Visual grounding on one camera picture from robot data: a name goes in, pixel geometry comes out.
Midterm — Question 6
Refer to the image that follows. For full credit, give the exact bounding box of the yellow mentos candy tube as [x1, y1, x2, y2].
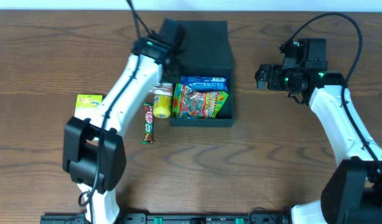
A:
[152, 83, 173, 118]

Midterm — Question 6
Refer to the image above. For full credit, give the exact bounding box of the gummy worms candy bag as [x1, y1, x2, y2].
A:
[172, 83, 228, 119]

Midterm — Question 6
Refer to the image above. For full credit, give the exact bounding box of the dark green gift box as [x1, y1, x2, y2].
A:
[169, 21, 235, 128]

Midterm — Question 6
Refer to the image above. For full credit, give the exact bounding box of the kitkat chocolate bar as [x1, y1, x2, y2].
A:
[142, 103, 154, 144]

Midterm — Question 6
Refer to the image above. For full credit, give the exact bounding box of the blue cookie package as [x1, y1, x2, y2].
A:
[180, 76, 228, 91]

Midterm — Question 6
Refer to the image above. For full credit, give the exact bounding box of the yellow green snack packet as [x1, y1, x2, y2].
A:
[74, 95, 103, 119]

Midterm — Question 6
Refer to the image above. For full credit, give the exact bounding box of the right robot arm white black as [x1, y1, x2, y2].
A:
[255, 64, 382, 223]

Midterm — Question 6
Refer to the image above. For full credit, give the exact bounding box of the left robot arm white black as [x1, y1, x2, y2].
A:
[62, 36, 181, 223]

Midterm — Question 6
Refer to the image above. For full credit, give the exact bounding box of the black mounting rail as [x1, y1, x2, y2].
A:
[39, 213, 292, 224]

